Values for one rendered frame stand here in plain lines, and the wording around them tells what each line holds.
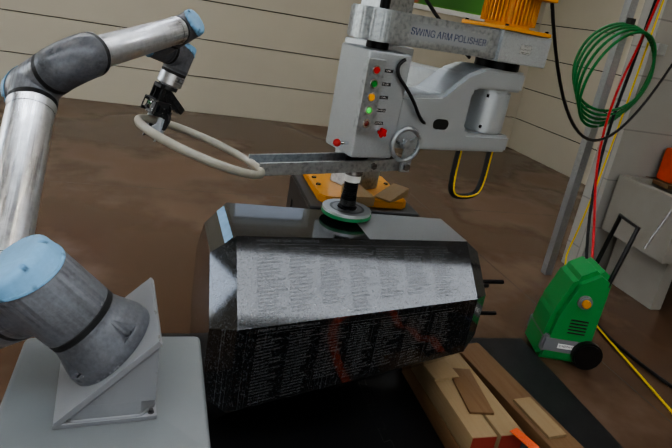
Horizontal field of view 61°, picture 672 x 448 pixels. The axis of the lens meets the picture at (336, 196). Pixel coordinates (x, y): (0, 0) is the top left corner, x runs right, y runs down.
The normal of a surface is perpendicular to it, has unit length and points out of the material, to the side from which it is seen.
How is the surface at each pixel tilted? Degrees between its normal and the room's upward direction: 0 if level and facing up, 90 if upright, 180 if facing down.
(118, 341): 55
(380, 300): 45
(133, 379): 90
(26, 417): 0
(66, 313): 78
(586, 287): 90
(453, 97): 90
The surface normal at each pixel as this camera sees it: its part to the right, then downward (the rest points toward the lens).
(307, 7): 0.27, 0.34
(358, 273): 0.35, -0.42
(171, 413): 0.17, -0.94
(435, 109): 0.48, 0.35
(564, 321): -0.02, 0.31
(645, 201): -0.95, -0.07
